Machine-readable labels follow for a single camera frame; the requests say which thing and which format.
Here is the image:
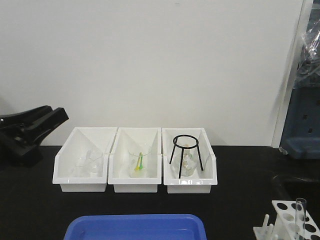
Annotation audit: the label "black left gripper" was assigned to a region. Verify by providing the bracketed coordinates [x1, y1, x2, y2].
[0, 105, 69, 167]

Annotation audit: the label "clear glass test tube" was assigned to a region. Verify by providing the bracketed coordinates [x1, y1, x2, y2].
[294, 197, 307, 240]

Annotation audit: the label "blue-grey pegboard drying rack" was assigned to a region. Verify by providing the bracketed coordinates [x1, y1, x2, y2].
[279, 0, 320, 160]

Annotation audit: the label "white test tube rack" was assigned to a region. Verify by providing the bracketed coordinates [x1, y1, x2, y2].
[253, 200, 320, 240]

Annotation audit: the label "left white storage bin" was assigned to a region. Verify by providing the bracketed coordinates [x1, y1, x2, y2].
[52, 127, 118, 192]

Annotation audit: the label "white storage bin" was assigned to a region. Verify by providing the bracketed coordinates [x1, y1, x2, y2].
[107, 127, 163, 193]
[52, 127, 118, 192]
[162, 128, 218, 194]

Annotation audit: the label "glassware in left bin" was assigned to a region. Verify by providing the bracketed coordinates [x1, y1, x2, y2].
[71, 149, 103, 178]

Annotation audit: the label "middle white storage bin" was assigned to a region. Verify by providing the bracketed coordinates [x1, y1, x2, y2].
[107, 127, 163, 193]

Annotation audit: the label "beaker in middle bin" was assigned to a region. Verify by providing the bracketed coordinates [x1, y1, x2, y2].
[128, 143, 151, 179]

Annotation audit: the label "yellow green plastic spatulas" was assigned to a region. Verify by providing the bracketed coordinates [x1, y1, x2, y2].
[134, 152, 143, 171]

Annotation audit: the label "glass flask in right bin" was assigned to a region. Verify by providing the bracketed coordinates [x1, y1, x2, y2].
[170, 149, 197, 178]

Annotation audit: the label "blue plastic tray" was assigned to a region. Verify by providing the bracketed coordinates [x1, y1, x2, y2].
[64, 214, 207, 240]

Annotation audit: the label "right white storage bin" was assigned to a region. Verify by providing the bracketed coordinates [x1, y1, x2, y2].
[162, 128, 218, 194]

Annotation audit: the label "black sink basin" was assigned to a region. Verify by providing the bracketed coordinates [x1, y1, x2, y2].
[271, 175, 320, 203]

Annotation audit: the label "clear plastic bag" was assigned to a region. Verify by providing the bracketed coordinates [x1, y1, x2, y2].
[293, 20, 320, 89]

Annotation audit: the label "black wire tripod stand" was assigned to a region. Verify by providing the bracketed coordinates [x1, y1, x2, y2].
[169, 134, 205, 179]

